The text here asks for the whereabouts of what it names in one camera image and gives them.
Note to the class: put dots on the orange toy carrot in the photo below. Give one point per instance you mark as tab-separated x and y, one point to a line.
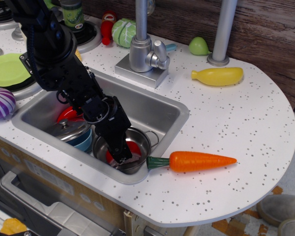
188	161

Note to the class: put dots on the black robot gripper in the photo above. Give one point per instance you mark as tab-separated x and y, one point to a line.
111	123

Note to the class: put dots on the toy oven door handle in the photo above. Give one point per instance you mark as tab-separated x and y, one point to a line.
50	217

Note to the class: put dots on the stove burner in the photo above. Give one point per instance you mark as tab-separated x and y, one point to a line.
23	90
6	20
88	38

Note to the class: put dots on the small steel pan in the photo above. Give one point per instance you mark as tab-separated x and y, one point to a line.
99	149

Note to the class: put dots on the back left stove burner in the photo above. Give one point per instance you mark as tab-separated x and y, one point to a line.
6	20

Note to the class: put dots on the grey metal pole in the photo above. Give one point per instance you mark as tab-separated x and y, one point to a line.
219	56

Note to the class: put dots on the green toy pear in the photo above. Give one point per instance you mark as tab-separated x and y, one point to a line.
199	47

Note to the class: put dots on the yellow toy squash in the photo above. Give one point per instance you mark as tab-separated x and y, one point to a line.
218	76

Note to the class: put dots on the grey shoe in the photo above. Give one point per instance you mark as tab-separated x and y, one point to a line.
287	228
275	209

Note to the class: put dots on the green toy plate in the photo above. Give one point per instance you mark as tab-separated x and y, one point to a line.
13	74

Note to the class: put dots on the steel sink basin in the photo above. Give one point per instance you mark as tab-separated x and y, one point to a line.
146	111

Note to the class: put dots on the red toy ketchup bottle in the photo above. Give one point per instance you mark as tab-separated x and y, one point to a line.
108	20

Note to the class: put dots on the front stove burner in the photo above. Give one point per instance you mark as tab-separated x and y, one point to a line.
23	90

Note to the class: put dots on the green toy cabbage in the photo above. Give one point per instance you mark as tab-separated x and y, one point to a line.
123	31

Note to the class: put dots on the red toy chili pepper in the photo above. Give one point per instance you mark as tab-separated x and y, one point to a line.
70	114

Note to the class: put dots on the back right stove burner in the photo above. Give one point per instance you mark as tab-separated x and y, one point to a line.
88	38

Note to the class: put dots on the yellow toy corn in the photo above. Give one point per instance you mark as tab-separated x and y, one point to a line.
78	55

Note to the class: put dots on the green toy can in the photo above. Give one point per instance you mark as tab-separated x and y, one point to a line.
73	14

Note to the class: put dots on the red white toy sushi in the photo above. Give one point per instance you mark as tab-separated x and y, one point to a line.
135	151

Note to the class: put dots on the blue pot with steel lid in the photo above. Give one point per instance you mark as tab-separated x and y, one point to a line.
75	133

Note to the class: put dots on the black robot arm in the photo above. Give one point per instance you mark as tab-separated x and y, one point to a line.
54	65

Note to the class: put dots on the yellow object bottom left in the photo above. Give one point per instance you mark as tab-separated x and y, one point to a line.
12	226

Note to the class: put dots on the purple white toy onion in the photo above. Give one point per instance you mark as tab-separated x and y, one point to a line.
7	102

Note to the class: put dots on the silver toy faucet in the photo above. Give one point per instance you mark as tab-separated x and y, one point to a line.
147	62

